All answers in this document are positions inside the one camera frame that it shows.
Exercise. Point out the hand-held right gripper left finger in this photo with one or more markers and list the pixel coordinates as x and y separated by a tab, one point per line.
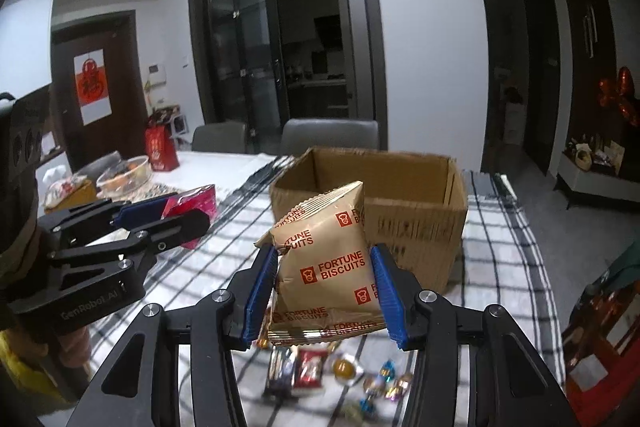
260	297

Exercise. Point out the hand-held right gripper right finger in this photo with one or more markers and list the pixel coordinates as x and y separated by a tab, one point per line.
387	302

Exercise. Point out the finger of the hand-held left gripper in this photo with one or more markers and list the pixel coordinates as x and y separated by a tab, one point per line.
145	213
175	229

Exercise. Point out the pink snack packet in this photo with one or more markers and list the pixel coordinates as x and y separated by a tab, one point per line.
192	202

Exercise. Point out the tan biscuit packet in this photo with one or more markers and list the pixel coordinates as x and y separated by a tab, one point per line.
325	257
292	214
320	333

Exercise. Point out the cardboard box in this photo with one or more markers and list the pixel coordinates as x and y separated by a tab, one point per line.
415	217

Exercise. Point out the person's left hand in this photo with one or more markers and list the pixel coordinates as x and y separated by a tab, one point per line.
80	352

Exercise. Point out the floral placemat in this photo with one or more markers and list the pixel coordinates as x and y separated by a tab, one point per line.
155	190

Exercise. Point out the glass bowl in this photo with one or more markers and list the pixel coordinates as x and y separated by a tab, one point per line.
125	179

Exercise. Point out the red gift bag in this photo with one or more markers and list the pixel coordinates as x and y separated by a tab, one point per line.
162	149

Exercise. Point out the dark candy bar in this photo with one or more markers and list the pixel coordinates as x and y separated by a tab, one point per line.
279	372

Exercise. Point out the scattered wrapped candies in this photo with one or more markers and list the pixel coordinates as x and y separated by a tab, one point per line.
385	379

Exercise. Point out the clear plastic bag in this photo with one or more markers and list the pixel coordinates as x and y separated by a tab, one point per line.
67	194

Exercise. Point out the red candy bar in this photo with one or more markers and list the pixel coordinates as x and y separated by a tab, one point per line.
309	369

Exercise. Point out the white storage shelf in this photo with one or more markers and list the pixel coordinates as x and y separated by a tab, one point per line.
175	127

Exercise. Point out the narrow grey chair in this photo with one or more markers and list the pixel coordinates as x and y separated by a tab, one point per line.
217	138

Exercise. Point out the plaid tablecloth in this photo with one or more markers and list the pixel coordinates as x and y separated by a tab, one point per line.
500	247

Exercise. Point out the red white door poster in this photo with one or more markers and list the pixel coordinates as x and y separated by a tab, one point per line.
92	87

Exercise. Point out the brown wooden door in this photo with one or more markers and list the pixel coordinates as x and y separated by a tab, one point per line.
127	72

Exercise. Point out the wide grey chair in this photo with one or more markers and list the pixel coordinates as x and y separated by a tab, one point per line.
330	136

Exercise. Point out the glass sliding door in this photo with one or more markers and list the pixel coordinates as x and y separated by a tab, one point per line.
235	57

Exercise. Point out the white box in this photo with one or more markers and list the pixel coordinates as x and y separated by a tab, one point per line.
514	122

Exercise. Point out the red wooden chair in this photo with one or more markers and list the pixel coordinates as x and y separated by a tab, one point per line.
605	342

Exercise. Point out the white low cabinet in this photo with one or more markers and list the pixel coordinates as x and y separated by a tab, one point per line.
595	182

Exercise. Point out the green cloth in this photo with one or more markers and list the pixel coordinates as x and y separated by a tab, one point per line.
625	267

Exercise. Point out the woven basket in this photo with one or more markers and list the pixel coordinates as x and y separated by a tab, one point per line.
583	158

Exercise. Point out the black range hood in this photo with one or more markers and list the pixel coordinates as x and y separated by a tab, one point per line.
327	34

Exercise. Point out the silver refrigerator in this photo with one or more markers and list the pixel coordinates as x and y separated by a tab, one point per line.
352	37

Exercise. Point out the dark interior door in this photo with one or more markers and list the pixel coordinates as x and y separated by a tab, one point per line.
542	82

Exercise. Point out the dark wardrobe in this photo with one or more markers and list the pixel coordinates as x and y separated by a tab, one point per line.
590	82

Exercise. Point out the red foil balloons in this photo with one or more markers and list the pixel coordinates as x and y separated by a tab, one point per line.
622	94

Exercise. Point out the wall intercom panel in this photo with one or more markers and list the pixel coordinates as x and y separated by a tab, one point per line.
157	73

